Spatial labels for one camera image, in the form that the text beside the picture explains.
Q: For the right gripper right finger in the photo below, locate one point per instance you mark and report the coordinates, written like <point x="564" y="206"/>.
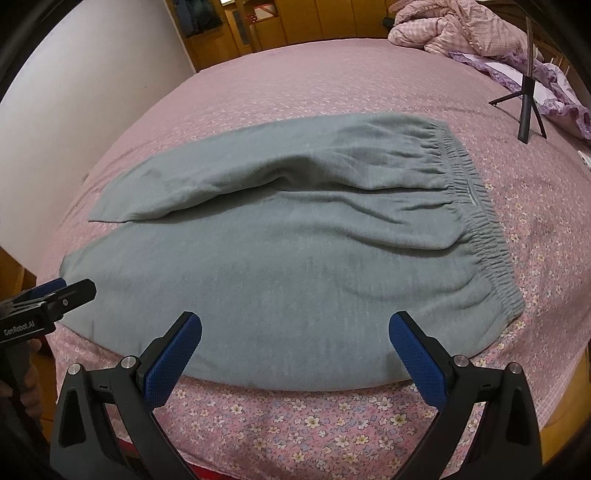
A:
<point x="425" y="359"/>

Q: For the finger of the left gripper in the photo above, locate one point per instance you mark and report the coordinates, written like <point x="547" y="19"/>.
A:
<point x="45" y="289"/>
<point x="63" y="298"/>

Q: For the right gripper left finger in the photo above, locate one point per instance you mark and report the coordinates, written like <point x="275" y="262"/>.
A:
<point x="165" y="358"/>

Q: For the grey-green fleece pants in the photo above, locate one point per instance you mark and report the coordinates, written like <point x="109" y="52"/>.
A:
<point x="295" y="242"/>

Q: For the left hand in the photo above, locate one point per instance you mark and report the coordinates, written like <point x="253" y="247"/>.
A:
<point x="31" y="393"/>

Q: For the pink floral bed sheet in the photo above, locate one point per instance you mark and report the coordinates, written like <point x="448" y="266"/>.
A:
<point x="540" y="192"/>

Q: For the black tripod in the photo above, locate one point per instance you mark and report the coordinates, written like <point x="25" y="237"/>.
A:
<point x="526" y="93"/>

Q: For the wooden wardrobe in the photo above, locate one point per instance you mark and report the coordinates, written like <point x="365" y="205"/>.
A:
<point x="253" y="26"/>

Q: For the purple floral pillow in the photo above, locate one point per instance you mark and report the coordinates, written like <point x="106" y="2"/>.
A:
<point x="553" y="94"/>

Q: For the pink quilted comforter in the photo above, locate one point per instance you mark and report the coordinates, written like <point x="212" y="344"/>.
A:
<point x="445" y="26"/>

